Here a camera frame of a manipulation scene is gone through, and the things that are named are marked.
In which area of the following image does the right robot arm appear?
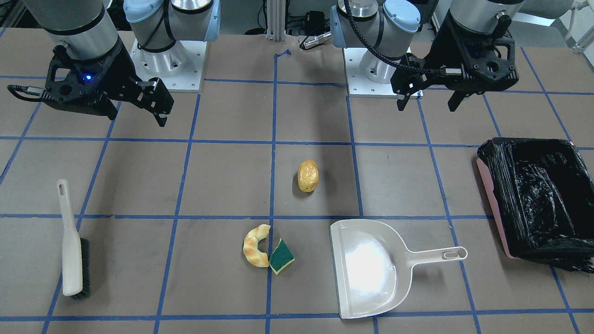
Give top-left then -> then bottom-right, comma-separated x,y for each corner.
7,0 -> 221,127

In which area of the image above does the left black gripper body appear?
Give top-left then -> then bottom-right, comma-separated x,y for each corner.
391,13 -> 518,101

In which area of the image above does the pink bin with black bag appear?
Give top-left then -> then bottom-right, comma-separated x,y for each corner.
477,137 -> 594,273

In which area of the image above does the beige hand brush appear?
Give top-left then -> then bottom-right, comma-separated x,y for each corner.
57,179 -> 90,300

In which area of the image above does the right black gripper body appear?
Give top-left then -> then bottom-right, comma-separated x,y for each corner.
7,44 -> 174,121

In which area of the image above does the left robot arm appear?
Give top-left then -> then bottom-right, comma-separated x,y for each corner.
329,0 -> 523,112

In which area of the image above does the toy croissant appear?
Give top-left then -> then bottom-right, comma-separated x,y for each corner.
243,224 -> 271,268

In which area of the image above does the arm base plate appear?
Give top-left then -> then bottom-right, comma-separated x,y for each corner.
343,47 -> 402,99
130,40 -> 208,93

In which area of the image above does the yellow toy potato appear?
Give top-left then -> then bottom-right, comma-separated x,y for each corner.
297,160 -> 320,193

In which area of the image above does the green yellow sponge piece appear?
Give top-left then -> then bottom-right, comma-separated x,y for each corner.
269,239 -> 295,275

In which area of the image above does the beige plastic dustpan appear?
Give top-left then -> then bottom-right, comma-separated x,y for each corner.
329,218 -> 468,320

